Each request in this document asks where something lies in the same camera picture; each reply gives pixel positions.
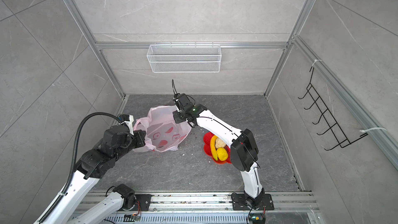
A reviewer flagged pink printed plastic bag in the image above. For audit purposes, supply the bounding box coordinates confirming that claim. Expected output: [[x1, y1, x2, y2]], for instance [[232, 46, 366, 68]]
[[133, 105, 192, 153]]

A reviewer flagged yellow fake banana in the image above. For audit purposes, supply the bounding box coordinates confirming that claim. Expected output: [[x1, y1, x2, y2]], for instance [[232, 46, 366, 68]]
[[210, 135, 218, 161]]

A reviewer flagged beige fake fruit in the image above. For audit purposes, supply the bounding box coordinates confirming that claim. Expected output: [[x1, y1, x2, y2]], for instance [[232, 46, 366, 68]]
[[215, 138, 226, 149]]

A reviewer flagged yellow fake lemon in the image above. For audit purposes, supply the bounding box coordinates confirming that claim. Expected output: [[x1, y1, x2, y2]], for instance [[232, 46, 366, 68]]
[[216, 147, 229, 161]]

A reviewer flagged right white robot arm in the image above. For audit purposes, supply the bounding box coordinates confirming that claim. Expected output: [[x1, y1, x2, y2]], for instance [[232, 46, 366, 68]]
[[173, 93, 265, 209]]

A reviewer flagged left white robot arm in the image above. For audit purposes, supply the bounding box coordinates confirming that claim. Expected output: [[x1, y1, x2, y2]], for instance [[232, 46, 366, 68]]
[[36, 123, 146, 224]]

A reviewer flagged red flower-shaped plate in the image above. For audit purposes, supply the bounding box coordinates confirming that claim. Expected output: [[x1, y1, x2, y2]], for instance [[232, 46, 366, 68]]
[[203, 132, 231, 164]]

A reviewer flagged white wire mesh basket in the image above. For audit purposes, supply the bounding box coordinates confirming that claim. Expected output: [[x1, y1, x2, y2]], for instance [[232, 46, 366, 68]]
[[147, 44, 222, 73]]

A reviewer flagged black corrugated cable hose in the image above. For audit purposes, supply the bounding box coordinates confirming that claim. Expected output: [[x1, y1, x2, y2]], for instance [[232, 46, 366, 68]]
[[37, 111, 125, 223]]

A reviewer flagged black wire hook rack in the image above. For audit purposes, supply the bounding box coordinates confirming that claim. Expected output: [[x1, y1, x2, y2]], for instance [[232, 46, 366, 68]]
[[298, 67, 368, 151]]

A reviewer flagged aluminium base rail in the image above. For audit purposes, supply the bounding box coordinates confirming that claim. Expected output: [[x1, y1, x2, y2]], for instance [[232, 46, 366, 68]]
[[94, 192, 324, 224]]

